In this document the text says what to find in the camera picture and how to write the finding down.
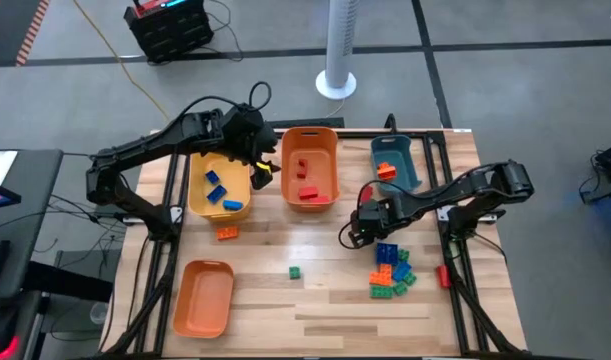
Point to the red arch block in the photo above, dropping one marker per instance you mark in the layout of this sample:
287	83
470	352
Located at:
302	170

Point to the black computer mouse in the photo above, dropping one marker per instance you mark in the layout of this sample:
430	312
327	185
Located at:
0	327

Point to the orange two-by-four block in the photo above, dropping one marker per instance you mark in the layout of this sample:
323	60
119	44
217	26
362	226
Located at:
380	279
227	233
386	172

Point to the red plastic piece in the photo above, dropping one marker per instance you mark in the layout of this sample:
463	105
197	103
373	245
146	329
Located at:
443	277

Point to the orange plastic bin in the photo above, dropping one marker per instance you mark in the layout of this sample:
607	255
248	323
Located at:
202	305
320	155

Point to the blue two-by-four block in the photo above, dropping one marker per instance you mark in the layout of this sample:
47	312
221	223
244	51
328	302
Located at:
233	205

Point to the clear plastic cup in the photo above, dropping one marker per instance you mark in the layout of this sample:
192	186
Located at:
99	313

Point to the large blue square plate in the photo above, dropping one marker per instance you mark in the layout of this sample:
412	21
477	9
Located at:
387	254

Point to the yellow plastic bin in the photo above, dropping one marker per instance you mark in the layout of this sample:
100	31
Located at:
235	185

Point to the black equipment case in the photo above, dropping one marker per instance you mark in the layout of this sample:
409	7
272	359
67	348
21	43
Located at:
175	32

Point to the red rectangular block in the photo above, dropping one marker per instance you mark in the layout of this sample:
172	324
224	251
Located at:
308	193
321	200

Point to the red device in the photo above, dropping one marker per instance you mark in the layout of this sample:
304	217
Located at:
152	7

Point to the blue rectangular block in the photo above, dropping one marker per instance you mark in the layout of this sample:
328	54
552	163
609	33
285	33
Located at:
216	194
401	272

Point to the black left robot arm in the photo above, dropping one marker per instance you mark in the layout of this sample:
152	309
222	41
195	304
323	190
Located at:
145	142

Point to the black floor equipment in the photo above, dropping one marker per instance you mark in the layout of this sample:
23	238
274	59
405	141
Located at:
610	165

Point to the black desk base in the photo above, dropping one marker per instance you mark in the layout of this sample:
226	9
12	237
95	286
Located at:
70	282

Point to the small blue square block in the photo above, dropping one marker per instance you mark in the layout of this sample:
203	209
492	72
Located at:
212	177

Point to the grey desk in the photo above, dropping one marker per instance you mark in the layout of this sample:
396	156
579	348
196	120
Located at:
35	220

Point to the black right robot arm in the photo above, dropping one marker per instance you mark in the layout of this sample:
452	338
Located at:
445	194

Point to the white perforated tower fan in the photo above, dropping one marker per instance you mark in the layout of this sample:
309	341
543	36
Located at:
341	45

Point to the black power strip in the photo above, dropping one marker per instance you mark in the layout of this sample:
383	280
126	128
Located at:
310	123

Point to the green two-by-four block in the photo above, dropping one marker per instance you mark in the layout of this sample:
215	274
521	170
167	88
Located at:
381	292

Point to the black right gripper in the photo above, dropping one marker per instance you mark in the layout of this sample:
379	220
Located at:
372	222

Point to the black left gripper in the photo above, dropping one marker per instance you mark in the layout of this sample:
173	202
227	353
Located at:
245	132

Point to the black mat with orange edge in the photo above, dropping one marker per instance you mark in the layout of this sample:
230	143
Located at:
10	30

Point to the small green square block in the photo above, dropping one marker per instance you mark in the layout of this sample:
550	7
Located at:
410	279
295	272
400	289
404	255

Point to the dark teal plastic bin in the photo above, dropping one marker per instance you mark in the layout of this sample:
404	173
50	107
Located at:
400	150

